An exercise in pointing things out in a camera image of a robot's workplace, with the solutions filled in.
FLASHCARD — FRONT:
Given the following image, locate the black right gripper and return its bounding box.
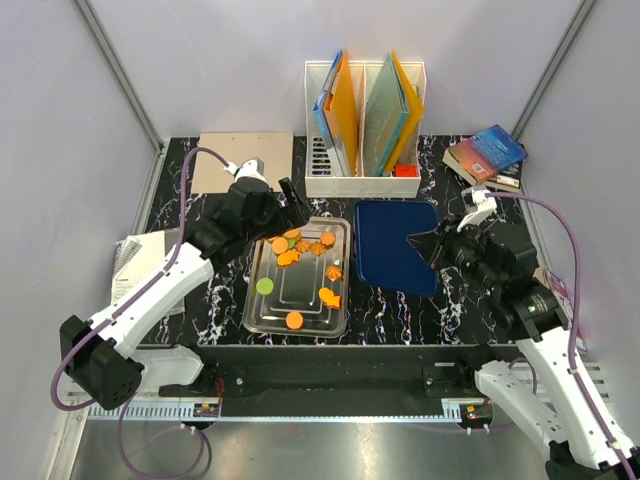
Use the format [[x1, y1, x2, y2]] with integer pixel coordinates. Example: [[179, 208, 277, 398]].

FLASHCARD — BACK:
[[407, 212, 503, 291]]

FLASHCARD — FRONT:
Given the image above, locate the blue tin lid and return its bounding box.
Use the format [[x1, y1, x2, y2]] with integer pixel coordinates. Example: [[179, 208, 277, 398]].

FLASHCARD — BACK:
[[353, 200, 438, 298]]

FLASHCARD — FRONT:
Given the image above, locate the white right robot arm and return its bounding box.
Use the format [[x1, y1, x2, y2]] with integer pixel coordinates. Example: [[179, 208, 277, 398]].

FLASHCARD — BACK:
[[408, 217, 639, 479]]

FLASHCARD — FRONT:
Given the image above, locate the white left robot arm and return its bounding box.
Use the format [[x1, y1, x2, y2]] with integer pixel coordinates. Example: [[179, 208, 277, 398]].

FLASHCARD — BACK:
[[50, 177, 310, 410]]

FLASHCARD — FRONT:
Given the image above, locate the orange round cookie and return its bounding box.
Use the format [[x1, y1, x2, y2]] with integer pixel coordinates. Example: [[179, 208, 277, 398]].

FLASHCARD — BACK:
[[285, 311, 304, 330], [283, 229, 302, 241], [271, 237, 289, 255]]

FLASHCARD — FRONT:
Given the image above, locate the white file organizer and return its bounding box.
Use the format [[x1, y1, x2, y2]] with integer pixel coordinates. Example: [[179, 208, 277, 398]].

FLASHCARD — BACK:
[[304, 60, 428, 199]]

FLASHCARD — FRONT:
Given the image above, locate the orange star cookie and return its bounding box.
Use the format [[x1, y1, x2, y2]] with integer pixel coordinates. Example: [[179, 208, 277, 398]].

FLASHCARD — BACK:
[[277, 250, 300, 268]]

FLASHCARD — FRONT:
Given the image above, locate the tan clipboard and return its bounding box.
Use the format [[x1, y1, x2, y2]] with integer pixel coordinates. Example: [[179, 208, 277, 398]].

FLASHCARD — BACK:
[[191, 131, 293, 194]]

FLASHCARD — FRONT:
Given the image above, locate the steel baking tray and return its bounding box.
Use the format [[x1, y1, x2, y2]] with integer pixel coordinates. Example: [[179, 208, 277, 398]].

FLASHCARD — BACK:
[[243, 217, 352, 338]]

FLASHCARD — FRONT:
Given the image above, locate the red small box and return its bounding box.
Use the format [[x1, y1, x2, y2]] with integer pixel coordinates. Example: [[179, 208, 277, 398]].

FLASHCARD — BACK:
[[393, 164, 419, 178]]

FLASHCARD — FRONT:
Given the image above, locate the green round cookie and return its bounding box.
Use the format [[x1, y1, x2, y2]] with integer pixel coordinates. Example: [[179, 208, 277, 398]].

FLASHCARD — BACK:
[[255, 277, 274, 296]]

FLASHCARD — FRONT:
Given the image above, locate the orange fish cookie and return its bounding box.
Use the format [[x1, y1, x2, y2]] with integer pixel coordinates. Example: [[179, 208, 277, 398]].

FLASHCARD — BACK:
[[318, 287, 342, 309]]

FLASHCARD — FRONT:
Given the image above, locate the blue paperback book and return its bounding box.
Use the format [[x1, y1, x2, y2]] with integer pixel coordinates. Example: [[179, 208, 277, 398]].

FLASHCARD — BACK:
[[446, 125, 528, 185]]

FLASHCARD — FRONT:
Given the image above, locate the blue folder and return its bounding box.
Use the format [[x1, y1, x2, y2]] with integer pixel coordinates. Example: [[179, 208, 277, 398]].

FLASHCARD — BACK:
[[312, 49, 346, 177]]

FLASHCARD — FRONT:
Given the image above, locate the lower paperback book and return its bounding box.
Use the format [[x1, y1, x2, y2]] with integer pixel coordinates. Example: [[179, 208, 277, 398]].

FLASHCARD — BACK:
[[442, 149, 523, 194]]

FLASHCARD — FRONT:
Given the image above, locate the orange folder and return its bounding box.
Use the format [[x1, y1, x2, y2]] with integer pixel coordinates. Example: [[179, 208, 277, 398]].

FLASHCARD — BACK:
[[322, 49, 359, 176]]

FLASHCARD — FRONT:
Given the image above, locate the teal folder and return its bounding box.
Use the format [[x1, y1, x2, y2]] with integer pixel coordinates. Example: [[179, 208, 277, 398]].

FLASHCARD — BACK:
[[363, 51, 404, 177]]

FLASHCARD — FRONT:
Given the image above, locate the yellow folder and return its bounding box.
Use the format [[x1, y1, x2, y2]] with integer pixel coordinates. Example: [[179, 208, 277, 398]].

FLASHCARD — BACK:
[[384, 50, 424, 174]]

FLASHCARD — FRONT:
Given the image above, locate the purple box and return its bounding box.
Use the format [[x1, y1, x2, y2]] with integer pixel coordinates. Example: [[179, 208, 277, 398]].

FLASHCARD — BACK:
[[534, 267, 574, 329]]

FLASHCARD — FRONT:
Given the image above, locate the white paper manual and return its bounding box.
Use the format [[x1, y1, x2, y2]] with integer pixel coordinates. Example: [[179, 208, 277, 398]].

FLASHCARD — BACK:
[[111, 228, 179, 303]]

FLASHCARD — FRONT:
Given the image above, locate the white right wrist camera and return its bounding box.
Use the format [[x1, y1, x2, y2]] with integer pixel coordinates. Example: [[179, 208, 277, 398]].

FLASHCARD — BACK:
[[456, 186, 497, 232]]

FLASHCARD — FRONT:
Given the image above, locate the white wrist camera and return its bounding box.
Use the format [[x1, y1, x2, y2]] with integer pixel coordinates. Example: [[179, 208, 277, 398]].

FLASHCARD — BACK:
[[456, 186, 497, 232], [233, 157, 266, 183]]

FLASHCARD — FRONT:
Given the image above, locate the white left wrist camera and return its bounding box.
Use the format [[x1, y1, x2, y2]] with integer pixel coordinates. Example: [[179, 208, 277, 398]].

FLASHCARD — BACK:
[[233, 157, 266, 183]]

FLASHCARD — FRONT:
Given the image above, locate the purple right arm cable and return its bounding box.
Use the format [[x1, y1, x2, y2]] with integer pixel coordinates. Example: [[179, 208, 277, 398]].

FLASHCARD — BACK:
[[462, 189, 639, 480]]

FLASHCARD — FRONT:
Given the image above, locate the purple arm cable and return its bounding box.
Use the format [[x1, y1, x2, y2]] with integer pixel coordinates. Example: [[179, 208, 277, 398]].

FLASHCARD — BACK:
[[462, 189, 639, 480], [49, 147, 236, 479]]

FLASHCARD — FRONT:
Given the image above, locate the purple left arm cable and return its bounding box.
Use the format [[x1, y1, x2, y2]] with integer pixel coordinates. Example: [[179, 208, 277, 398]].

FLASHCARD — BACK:
[[49, 147, 236, 479]]

